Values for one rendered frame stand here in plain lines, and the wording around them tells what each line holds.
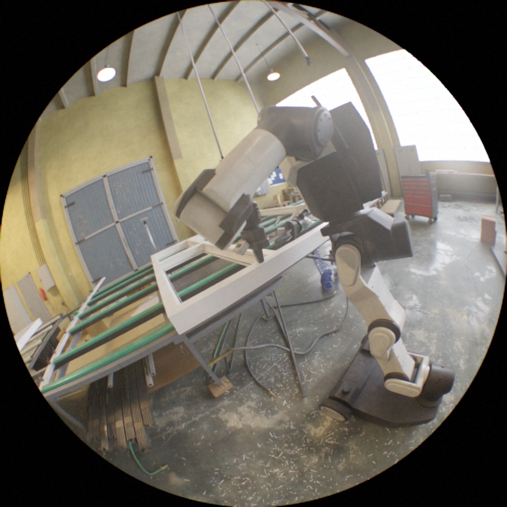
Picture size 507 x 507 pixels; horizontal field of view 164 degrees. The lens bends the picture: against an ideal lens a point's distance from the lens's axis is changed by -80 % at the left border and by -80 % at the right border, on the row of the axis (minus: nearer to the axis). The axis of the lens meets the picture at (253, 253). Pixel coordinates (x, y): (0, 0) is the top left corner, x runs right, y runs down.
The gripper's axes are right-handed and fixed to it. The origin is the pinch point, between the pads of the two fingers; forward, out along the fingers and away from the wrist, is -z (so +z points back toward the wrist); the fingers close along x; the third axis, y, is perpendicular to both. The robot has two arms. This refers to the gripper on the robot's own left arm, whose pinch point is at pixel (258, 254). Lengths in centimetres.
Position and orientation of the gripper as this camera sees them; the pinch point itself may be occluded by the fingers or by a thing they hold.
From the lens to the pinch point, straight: 62.4
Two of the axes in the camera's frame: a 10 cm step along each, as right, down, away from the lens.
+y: -7.7, 4.1, -4.8
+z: -2.8, -9.1, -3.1
